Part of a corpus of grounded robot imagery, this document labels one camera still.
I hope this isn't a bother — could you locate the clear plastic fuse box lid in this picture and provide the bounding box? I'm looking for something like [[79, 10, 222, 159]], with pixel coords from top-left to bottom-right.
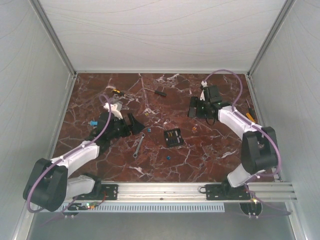
[[112, 98, 123, 106]]

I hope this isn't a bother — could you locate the yellow black small screwdriver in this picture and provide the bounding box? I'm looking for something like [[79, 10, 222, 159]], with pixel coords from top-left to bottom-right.
[[112, 89, 125, 96]]

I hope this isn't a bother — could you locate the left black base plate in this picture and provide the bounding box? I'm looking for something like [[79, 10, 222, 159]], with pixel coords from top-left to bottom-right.
[[77, 184, 119, 201]]

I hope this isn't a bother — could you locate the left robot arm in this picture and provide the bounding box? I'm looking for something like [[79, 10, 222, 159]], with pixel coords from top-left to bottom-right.
[[22, 112, 145, 212]]

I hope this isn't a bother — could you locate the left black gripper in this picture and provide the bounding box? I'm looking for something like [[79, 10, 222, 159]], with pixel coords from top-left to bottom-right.
[[108, 113, 146, 140]]

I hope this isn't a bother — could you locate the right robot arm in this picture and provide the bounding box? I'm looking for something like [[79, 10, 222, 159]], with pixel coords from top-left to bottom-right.
[[188, 82, 279, 199]]

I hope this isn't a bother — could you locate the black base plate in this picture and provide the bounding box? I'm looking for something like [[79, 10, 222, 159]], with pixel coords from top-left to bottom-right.
[[77, 184, 119, 201], [198, 184, 251, 201]]

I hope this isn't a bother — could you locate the grey slotted cable duct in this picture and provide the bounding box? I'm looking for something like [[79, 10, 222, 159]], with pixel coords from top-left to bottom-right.
[[65, 202, 225, 213]]

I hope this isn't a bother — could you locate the black handle screwdriver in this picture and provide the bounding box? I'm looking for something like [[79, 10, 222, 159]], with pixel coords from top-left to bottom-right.
[[145, 88, 167, 97]]

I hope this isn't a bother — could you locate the thin black screwdriver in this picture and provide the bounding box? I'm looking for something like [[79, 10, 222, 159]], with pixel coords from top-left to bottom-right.
[[246, 100, 256, 119]]

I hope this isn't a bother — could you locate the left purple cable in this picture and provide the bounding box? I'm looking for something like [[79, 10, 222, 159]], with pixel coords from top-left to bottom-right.
[[26, 93, 113, 224]]

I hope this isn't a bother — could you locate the silver combination wrench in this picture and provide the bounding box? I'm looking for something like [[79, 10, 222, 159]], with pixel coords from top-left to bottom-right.
[[132, 133, 145, 158]]

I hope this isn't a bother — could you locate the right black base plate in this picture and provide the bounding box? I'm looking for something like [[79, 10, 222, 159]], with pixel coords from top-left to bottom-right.
[[198, 184, 251, 201]]

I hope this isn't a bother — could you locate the orange handle screwdriver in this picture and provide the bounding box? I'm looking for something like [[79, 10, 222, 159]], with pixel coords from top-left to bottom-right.
[[246, 112, 256, 123]]

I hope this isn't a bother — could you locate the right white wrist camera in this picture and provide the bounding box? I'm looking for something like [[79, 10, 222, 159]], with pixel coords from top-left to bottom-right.
[[199, 80, 209, 102]]

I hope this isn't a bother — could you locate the black fuse box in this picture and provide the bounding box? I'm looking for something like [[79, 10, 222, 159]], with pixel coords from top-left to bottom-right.
[[163, 128, 184, 148]]

